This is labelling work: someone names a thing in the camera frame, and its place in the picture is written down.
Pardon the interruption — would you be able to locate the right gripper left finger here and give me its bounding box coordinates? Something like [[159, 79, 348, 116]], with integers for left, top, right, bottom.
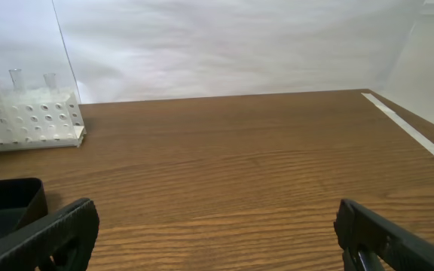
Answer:
[[0, 197, 100, 271]]

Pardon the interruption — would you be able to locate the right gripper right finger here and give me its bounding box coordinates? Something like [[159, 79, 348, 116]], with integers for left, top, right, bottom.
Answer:
[[333, 198, 434, 271]]

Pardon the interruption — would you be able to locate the black tray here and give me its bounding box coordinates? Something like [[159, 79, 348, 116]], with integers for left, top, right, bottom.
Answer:
[[0, 178, 49, 250]]

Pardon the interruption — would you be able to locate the white test tube rack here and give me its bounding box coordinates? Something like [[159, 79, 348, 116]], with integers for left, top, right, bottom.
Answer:
[[0, 87, 87, 154]]

